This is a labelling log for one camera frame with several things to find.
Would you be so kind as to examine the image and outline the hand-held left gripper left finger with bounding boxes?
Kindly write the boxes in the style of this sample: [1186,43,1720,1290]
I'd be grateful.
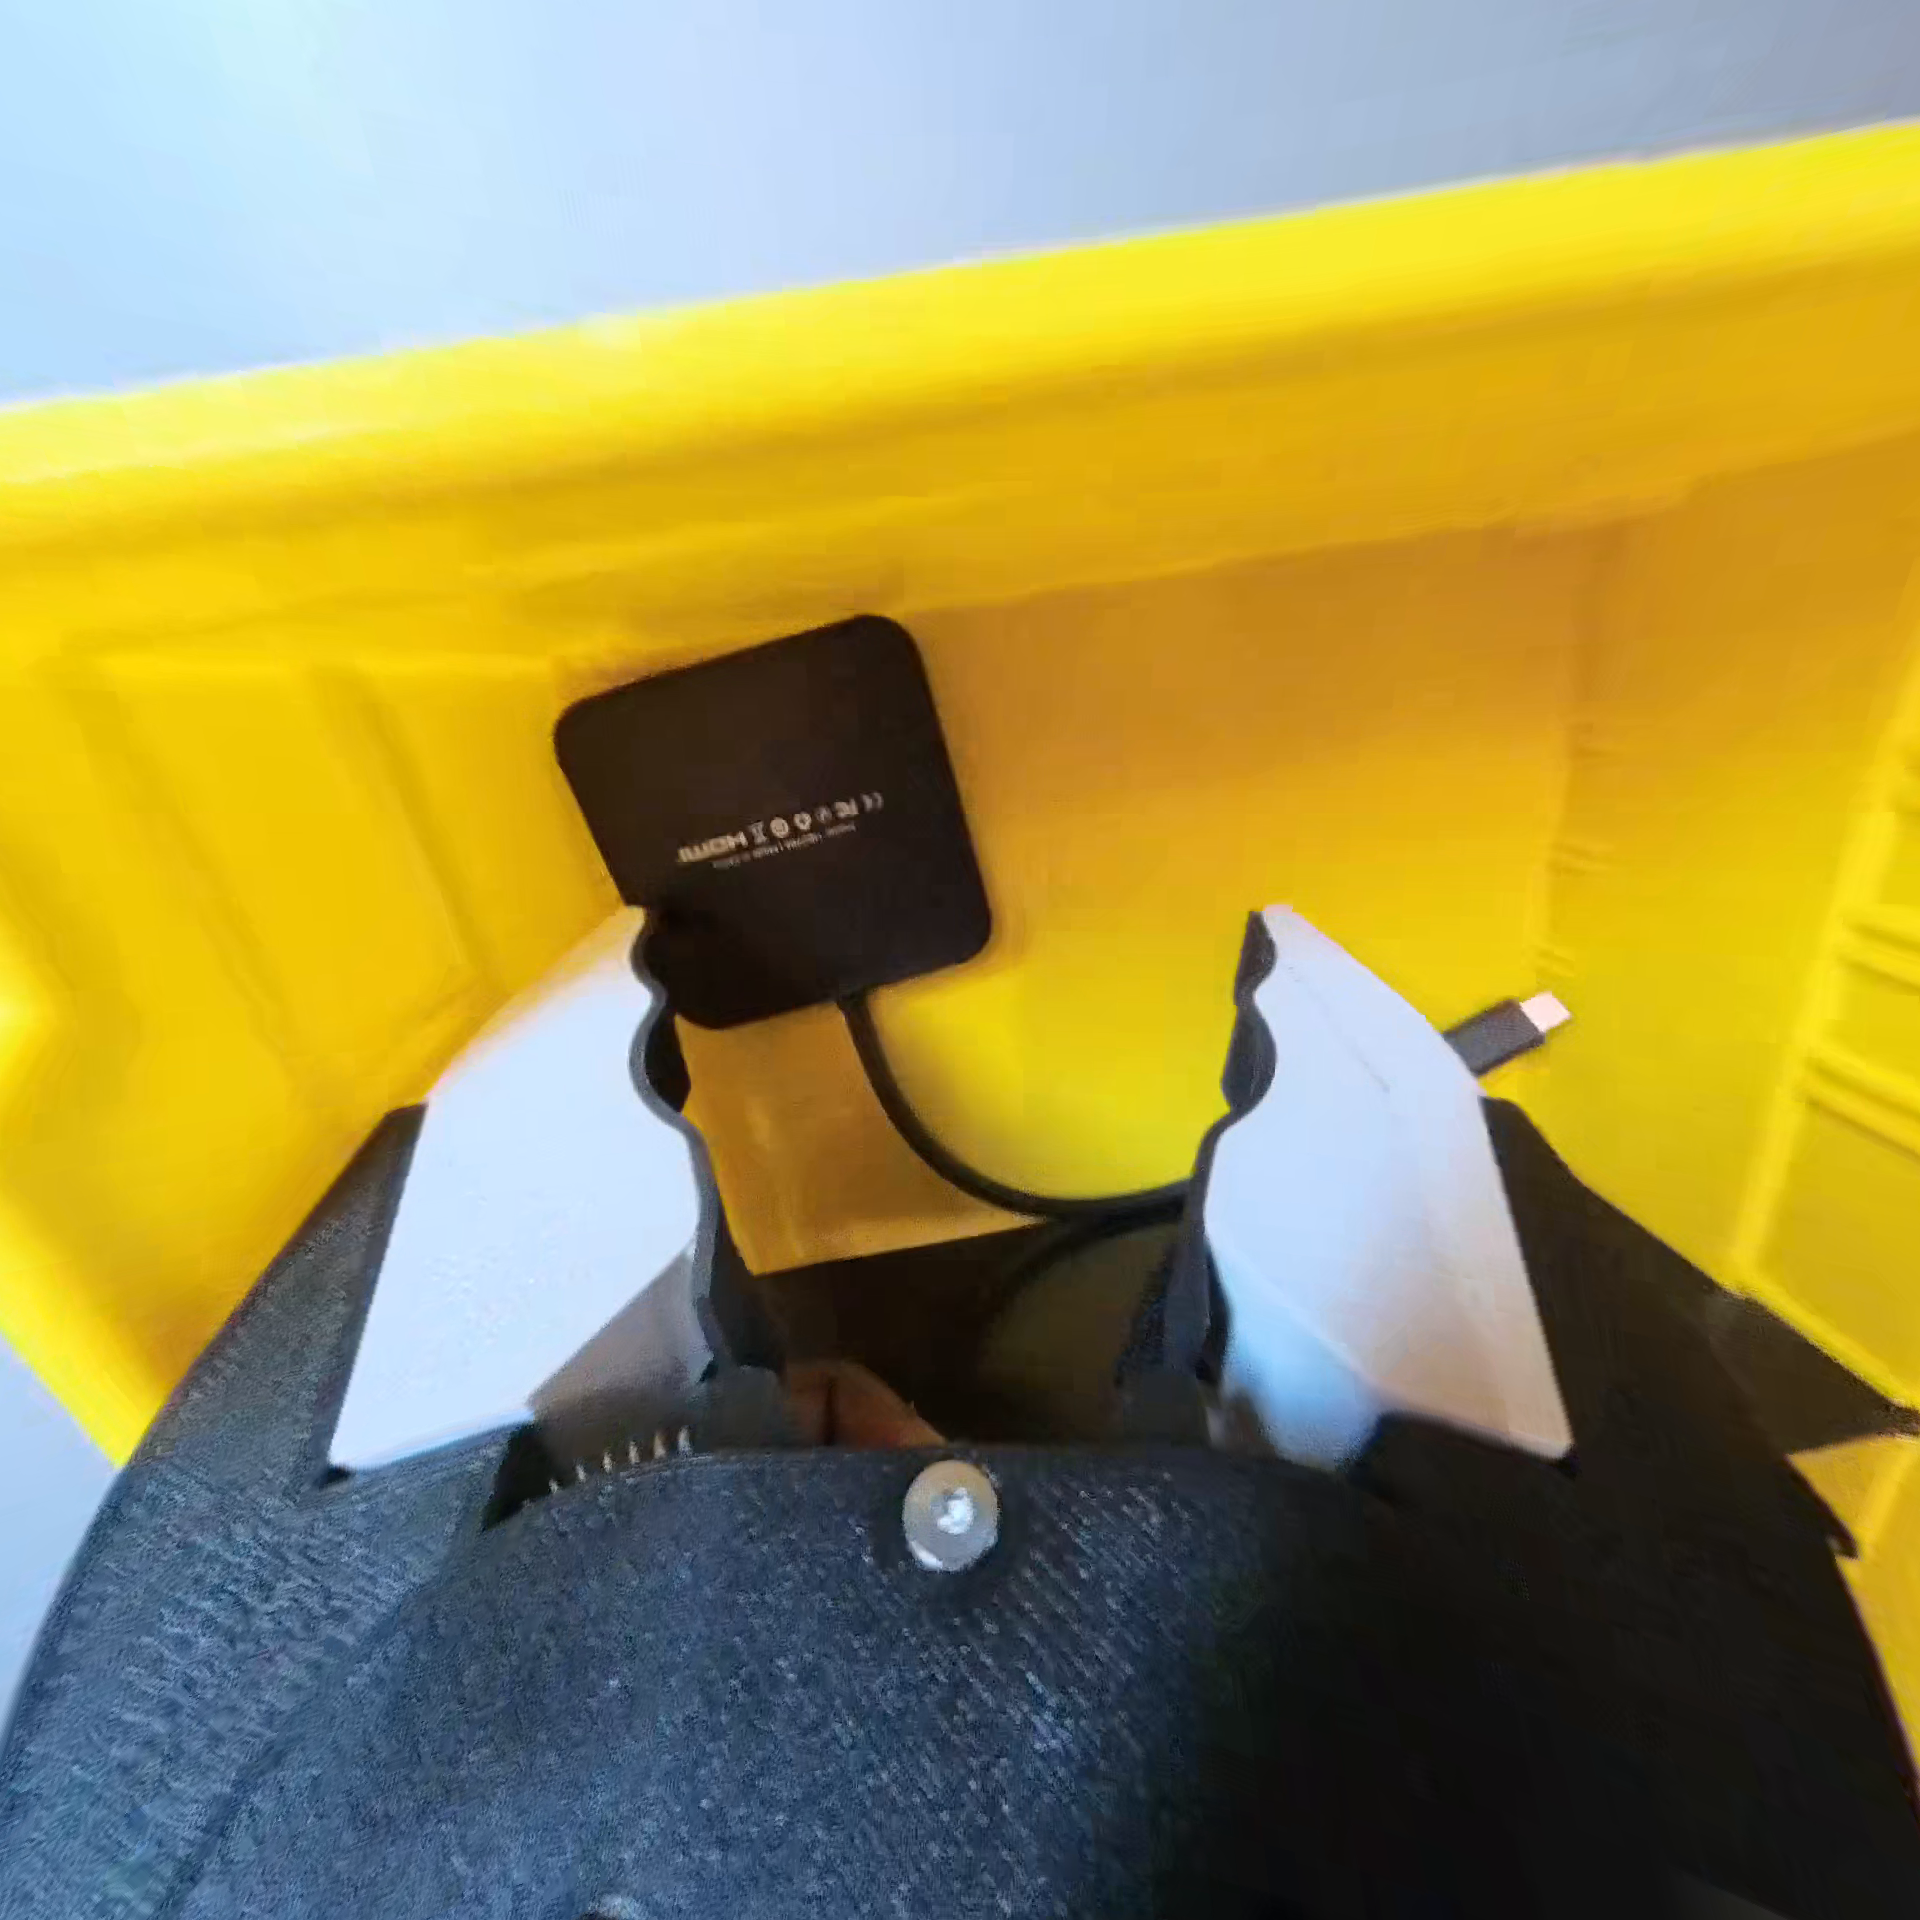
[330,904,785,1476]

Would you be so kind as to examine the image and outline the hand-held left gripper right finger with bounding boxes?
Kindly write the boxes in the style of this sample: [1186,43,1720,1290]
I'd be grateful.
[1117,904,1575,1476]

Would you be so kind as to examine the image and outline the yellow plastic bin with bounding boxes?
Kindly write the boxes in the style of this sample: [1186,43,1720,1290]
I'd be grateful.
[0,124,1920,1803]

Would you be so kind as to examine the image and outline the black square adapter hub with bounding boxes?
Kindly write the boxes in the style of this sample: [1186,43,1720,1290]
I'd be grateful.
[555,615,1575,1227]

